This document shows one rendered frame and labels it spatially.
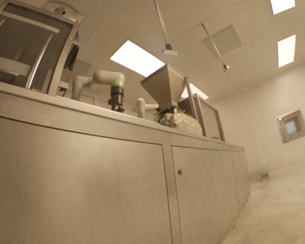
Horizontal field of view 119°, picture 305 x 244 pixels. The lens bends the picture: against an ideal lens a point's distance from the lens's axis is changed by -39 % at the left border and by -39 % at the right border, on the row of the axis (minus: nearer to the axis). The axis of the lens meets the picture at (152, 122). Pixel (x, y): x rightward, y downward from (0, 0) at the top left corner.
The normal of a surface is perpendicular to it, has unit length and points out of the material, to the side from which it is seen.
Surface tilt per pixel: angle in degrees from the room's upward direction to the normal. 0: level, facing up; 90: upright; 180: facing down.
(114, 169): 90
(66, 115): 90
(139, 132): 90
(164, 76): 118
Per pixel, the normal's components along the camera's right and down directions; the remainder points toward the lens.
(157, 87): -0.57, 0.27
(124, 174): 0.71, -0.31
